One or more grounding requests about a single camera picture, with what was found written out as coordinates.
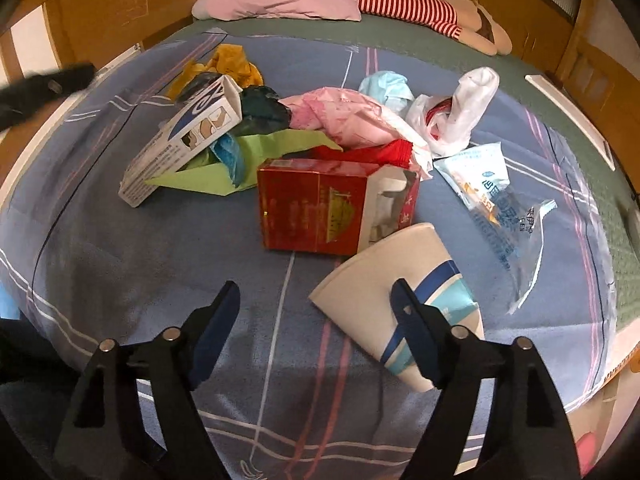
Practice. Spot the red plastic bag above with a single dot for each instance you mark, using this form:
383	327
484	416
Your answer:
395	152

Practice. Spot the dark green plastic bag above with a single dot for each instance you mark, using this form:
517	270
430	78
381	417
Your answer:
262	110

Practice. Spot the light blue face mask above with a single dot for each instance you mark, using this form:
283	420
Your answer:
387	85

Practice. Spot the clear printed plastic package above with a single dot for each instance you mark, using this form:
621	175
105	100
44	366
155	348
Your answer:
480	180

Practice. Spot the pink plastic bag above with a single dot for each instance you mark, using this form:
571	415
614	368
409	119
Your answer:
345	115

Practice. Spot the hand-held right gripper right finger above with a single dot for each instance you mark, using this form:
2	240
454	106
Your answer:
405	320

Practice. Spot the wooden side panel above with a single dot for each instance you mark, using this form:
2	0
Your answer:
100	15
585	70

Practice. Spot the white blue paper cup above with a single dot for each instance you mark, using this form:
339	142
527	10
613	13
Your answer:
380	270

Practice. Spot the blue plaid blanket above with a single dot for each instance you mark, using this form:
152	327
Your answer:
150	260

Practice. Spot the red wrapper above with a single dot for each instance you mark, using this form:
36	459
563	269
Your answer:
442	106

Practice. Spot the white blue cardboard box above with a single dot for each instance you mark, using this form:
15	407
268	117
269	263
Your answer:
175	145

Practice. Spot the white flat board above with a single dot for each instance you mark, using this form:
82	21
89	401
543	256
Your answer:
565	110

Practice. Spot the striped plush doll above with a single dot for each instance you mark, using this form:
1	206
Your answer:
400	2

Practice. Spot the blue plastic bag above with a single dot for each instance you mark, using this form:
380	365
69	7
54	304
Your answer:
230	155

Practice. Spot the green paper sheet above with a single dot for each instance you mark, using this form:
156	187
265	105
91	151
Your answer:
200	177

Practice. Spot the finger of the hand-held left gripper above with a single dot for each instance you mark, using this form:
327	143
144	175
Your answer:
45	90

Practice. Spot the red cardboard box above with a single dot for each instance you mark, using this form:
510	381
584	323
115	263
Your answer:
300	205

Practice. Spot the white plastic bag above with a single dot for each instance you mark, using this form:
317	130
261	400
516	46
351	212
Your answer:
467	105

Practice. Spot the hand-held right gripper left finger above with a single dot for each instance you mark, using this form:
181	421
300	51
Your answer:
220	320

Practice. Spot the yellow plastic bag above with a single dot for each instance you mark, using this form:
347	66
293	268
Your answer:
227	62

